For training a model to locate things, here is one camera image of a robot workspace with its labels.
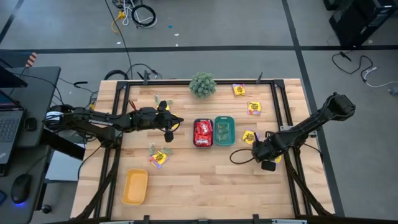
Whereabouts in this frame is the white floor cable with plug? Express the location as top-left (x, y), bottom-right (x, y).
top-left (363, 66), bottom-right (398, 89)

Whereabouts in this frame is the small black puck device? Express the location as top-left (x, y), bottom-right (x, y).
top-left (24, 116), bottom-right (38, 131)

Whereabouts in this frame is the coiled black floor cable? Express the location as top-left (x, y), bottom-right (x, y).
top-left (131, 4), bottom-right (157, 29)

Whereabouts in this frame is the orange black striped block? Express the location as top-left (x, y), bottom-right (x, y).
top-left (24, 52), bottom-right (39, 68)

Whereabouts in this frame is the black desk monitor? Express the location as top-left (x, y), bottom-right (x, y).
top-left (0, 65), bottom-right (29, 88)

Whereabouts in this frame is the black floor cable with plug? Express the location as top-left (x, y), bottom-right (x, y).
top-left (331, 50), bottom-right (374, 82)

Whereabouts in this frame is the black right gripper cable loop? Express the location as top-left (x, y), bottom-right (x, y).
top-left (229, 147), bottom-right (256, 165)

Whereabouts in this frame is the grey laptop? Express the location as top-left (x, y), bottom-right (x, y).
top-left (0, 89), bottom-right (26, 166)

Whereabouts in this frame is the red Skittles candy bag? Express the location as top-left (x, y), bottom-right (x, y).
top-left (194, 134), bottom-right (212, 147)
top-left (196, 120), bottom-right (213, 135)

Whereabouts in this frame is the artificial succulent plant in pot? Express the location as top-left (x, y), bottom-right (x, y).
top-left (188, 71), bottom-right (217, 100)

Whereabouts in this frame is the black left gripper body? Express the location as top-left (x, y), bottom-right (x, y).
top-left (132, 101), bottom-right (175, 143)

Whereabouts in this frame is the black desk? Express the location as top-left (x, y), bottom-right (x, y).
top-left (0, 65), bottom-right (62, 224)

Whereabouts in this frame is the long thin black cable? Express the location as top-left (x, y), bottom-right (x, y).
top-left (104, 0), bottom-right (134, 80)

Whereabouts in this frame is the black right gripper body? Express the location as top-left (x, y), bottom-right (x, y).
top-left (251, 133), bottom-right (280, 172)

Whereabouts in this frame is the thick black cable loop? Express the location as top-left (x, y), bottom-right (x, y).
top-left (103, 68), bottom-right (130, 81)

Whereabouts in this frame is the yellow floor cable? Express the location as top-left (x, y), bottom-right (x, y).
top-left (111, 11), bottom-right (127, 34)

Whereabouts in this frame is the black computer mouse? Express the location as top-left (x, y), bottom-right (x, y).
top-left (11, 173), bottom-right (33, 205)

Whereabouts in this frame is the yellow plastic bin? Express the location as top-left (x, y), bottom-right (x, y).
top-left (121, 168), bottom-right (149, 206)

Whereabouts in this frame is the white panel under desk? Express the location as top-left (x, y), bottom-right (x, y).
top-left (45, 149), bottom-right (86, 183)

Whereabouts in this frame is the green plastic bin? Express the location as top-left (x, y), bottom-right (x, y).
top-left (213, 115), bottom-right (236, 147)

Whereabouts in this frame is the blue-grey plastic bin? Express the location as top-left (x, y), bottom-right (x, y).
top-left (192, 118), bottom-right (215, 148)

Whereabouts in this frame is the black computer tower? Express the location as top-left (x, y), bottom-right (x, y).
top-left (323, 0), bottom-right (398, 48)

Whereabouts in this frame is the white floor cable bundle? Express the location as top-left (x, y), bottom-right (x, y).
top-left (122, 0), bottom-right (158, 29)

